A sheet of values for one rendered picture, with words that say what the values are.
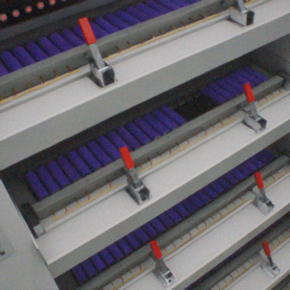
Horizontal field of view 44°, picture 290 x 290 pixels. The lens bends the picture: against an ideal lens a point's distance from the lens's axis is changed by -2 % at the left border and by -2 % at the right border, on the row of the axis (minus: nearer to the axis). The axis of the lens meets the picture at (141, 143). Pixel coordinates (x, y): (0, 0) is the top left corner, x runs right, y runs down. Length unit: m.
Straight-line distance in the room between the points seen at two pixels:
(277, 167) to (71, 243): 0.52
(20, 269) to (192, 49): 0.40
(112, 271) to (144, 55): 0.40
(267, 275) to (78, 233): 0.54
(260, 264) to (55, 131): 0.66
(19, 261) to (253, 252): 0.60
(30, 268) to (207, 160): 0.34
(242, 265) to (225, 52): 0.54
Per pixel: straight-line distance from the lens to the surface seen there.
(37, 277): 0.57
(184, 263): 0.75
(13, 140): 0.47
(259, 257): 0.99
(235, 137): 0.70
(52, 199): 0.60
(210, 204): 0.80
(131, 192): 0.60
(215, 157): 0.66
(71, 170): 0.63
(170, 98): 0.74
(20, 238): 0.53
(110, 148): 0.65
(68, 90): 0.51
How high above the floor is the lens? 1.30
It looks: 27 degrees down
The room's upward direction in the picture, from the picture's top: 16 degrees counter-clockwise
